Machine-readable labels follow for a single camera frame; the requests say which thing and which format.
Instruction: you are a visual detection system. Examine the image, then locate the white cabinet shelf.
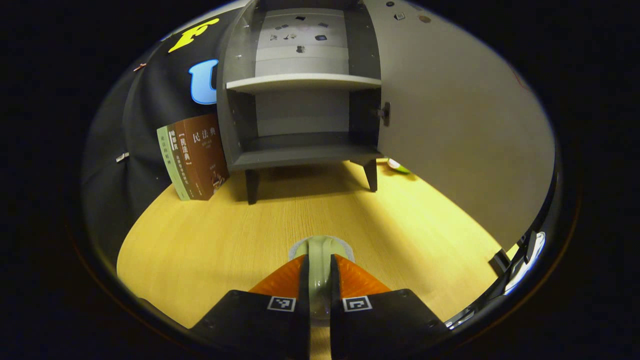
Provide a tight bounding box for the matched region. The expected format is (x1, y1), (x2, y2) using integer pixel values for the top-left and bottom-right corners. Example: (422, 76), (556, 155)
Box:
(225, 73), (383, 96)

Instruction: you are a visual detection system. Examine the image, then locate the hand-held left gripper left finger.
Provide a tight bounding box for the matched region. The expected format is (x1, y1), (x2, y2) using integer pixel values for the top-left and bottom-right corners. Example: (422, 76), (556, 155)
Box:
(190, 254), (312, 360)

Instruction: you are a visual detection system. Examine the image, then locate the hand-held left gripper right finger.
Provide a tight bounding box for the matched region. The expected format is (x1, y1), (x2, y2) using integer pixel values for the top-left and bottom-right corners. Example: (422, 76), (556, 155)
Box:
(329, 253), (449, 360)

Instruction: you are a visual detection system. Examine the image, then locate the black backdrop cloth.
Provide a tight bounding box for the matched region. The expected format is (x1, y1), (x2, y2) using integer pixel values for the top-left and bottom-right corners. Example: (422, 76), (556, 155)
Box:
(81, 9), (236, 261)

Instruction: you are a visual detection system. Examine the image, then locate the beige cabinet door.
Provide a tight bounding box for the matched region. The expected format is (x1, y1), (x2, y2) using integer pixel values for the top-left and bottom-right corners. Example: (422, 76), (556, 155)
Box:
(362, 0), (557, 252)

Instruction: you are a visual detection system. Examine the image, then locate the green book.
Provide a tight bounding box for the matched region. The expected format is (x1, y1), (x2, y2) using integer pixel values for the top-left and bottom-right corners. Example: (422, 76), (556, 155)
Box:
(156, 125), (192, 202)

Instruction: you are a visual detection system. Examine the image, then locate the grey cabinet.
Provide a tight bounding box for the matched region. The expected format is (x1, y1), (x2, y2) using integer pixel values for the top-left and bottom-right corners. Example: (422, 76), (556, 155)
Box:
(216, 0), (385, 206)

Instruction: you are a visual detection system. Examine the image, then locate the round grey coaster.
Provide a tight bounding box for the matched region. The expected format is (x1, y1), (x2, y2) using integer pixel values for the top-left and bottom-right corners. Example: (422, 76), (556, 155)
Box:
(288, 235), (356, 265)

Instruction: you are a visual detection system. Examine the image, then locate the pale green bottle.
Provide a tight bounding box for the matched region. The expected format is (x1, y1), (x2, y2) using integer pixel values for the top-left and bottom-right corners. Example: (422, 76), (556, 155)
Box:
(305, 236), (335, 321)

